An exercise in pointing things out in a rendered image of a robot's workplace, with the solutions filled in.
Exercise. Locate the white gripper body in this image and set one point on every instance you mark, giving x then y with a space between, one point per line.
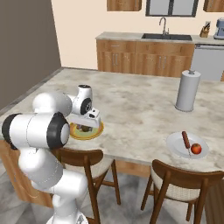
84 120

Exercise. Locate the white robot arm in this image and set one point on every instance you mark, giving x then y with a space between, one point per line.
38 131

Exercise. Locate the brown kiwi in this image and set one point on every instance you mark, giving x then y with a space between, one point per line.
85 128

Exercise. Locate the yellow green rimmed plate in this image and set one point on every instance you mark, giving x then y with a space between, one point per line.
96 133

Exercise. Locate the wooden dining counter base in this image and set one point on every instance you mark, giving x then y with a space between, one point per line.
16 180

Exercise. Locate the white plate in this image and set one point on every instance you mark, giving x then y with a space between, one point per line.
176 144

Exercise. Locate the red apple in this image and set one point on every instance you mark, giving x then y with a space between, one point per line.
196 148

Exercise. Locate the wooden chair with woven seat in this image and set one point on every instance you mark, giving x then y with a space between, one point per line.
87 163
180 186

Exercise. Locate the wooden base cupboard run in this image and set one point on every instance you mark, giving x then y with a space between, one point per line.
140 58

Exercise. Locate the sausage on a stick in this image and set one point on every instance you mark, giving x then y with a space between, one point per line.
185 140

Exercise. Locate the grey paper towel roll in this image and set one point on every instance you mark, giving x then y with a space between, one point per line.
187 90

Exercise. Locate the dark sink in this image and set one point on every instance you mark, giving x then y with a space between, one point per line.
166 37

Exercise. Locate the silver tap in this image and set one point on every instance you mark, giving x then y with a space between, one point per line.
164 24

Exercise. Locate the grey dishwasher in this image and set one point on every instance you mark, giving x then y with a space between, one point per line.
208 62

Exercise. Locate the dark framed window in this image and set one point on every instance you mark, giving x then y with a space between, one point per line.
172 7

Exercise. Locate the wooden knife block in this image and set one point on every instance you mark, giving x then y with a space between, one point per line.
204 31

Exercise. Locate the pale blue coffee machine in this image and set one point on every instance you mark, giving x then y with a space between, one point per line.
219 29

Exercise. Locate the wooden wall cupboard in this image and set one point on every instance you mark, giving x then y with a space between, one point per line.
214 5
124 5

